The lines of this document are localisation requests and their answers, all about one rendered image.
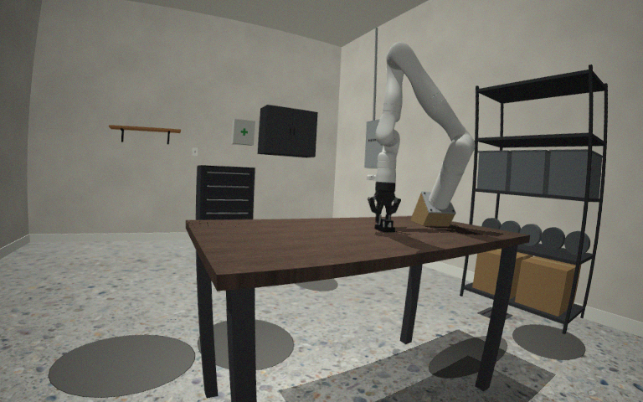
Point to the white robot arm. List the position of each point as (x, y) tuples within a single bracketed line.
[(437, 108)]

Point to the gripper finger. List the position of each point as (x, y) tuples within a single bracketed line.
[(376, 209), (389, 209)]

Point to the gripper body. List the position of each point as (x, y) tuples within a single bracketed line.
[(384, 190)]

